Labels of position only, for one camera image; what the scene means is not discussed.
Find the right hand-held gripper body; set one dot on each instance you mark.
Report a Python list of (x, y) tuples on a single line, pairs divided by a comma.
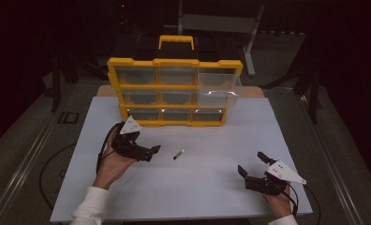
[(282, 173)]

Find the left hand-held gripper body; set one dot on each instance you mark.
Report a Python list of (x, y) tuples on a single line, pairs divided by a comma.
[(129, 146)]

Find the small black screw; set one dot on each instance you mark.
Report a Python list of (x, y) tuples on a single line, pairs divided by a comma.
[(178, 155)]

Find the clear plastic storage drawer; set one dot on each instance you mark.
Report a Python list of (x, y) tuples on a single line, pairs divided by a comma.
[(218, 93)]

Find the yellow drawer organizer cabinet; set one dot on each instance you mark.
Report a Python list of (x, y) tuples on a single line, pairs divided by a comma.
[(174, 62)]

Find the person's left hand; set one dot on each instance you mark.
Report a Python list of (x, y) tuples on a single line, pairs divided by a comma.
[(111, 165)]

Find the person's right hand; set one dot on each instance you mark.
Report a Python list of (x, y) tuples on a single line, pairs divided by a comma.
[(280, 204)]

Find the light wooden board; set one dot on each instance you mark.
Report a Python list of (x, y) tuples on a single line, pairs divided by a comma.
[(105, 91)]

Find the rows of clear drawers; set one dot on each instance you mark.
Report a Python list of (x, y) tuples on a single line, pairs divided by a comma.
[(136, 75)]

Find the black stand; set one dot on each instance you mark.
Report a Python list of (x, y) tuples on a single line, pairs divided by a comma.
[(314, 100), (55, 84)]

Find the metal floor rail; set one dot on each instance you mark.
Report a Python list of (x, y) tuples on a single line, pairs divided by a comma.
[(30, 156), (332, 168)]

